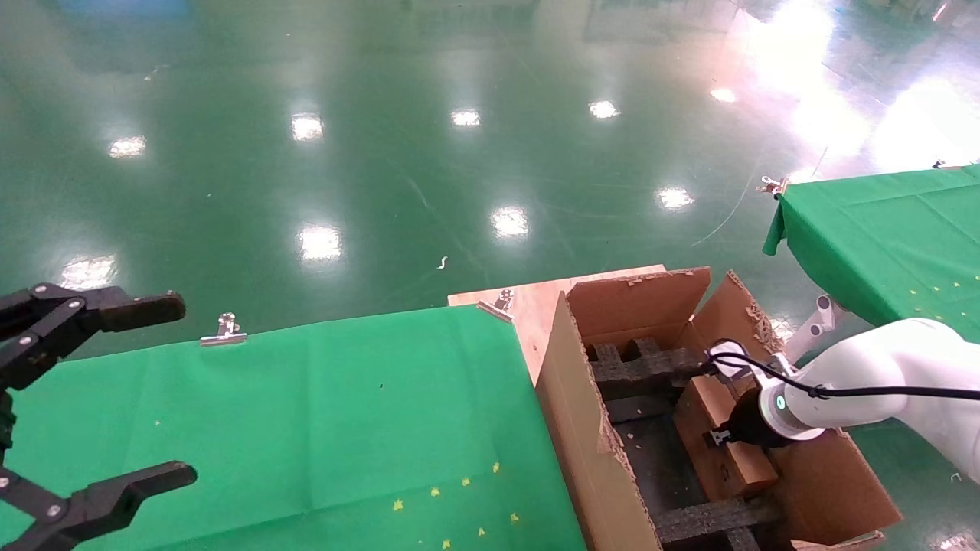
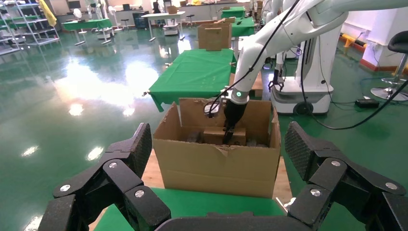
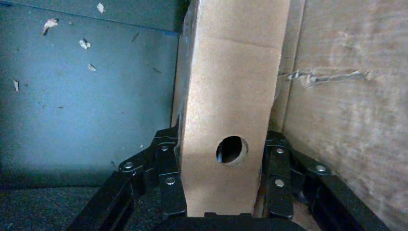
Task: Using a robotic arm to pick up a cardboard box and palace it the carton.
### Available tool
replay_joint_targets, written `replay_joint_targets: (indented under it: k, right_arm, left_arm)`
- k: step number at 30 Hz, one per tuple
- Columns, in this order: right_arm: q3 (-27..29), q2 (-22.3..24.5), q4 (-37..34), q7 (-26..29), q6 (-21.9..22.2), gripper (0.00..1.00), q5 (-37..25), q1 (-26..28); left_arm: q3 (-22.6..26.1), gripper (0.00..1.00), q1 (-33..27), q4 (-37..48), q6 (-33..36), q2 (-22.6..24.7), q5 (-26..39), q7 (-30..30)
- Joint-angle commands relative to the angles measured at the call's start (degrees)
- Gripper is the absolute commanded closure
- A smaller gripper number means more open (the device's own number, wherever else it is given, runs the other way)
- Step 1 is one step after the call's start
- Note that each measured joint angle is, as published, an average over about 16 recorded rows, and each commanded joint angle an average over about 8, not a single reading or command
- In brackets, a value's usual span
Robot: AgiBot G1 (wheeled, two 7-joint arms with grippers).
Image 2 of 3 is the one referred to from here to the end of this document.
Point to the distant green covered table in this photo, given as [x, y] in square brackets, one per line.
[243, 27]
[86, 24]
[234, 13]

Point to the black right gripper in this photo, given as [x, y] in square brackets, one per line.
[235, 113]

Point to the yellow floor barrier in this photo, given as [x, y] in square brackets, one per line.
[348, 39]

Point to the distant small cardboard box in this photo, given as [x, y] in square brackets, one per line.
[213, 39]

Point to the yellow hanging garment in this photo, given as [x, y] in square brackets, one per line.
[48, 14]

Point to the distant brown cardboard carton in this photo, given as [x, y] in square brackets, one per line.
[224, 35]

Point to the black cabinet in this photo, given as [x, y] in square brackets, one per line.
[140, 20]

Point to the black power adapter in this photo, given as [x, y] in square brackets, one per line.
[366, 103]

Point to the white standing fan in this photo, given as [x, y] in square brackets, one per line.
[77, 13]

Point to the large open cardboard carton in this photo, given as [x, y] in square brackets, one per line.
[216, 172]

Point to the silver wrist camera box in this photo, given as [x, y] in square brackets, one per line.
[213, 108]

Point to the white long table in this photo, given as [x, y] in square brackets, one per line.
[162, 15]

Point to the metal shelf rack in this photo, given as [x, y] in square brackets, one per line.
[44, 40]

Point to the small brown cardboard box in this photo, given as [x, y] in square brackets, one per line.
[213, 135]

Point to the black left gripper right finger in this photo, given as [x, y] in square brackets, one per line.
[331, 178]

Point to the silver binder clip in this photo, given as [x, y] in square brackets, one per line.
[167, 64]
[145, 94]

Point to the small black round stool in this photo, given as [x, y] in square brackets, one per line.
[124, 21]
[190, 16]

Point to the white wheeled background robot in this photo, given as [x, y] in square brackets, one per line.
[315, 79]

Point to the green table cloth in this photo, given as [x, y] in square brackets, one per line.
[194, 73]

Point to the black swivel stool chrome base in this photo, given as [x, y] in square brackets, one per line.
[400, 41]

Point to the distant white robot base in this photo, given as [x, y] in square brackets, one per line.
[171, 29]
[105, 32]

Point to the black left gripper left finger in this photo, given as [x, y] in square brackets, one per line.
[127, 191]

